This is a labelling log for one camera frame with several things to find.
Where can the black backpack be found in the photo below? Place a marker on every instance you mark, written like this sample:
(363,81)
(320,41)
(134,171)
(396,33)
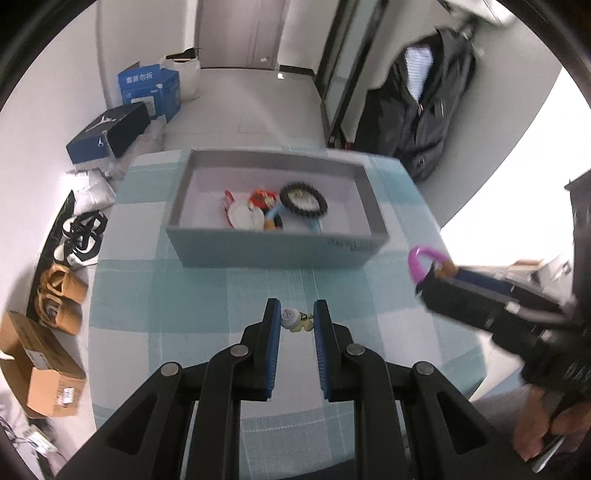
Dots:
(409,116)

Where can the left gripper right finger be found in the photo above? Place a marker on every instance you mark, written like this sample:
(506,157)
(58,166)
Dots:
(410,422)

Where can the black white sneakers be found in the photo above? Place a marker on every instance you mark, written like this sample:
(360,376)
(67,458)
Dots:
(81,241)

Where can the white plastic bag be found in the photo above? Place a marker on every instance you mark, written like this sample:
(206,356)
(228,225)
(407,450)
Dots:
(188,66)

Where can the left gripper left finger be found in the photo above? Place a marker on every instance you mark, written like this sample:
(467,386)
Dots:
(183,423)

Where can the white red-rimmed round badge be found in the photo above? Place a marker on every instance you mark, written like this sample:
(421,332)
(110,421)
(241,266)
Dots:
(243,215)

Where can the person's right hand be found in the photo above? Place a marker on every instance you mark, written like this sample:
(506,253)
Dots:
(534,423)

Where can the yellow flower hair clip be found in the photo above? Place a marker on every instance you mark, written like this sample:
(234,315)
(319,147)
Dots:
(296,321)

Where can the white wrapped package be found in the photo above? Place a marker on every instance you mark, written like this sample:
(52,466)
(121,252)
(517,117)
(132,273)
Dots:
(91,191)

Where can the red fabric charm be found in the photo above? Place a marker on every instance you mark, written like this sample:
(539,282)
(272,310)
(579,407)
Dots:
(263,199)

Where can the teal plaid tablecloth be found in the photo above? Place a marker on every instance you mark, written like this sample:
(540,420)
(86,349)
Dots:
(148,309)

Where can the dark blue shoe box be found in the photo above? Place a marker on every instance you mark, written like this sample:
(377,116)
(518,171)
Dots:
(109,135)

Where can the grey cardboard phone box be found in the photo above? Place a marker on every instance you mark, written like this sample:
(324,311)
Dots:
(327,215)

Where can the blue printed cardboard box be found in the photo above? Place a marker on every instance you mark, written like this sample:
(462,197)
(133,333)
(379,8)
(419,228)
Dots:
(158,88)

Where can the brown cardboard box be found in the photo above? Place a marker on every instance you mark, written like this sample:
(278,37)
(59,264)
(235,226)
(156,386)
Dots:
(44,378)

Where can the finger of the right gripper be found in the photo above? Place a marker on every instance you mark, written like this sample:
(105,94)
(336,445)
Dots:
(461,302)
(498,279)

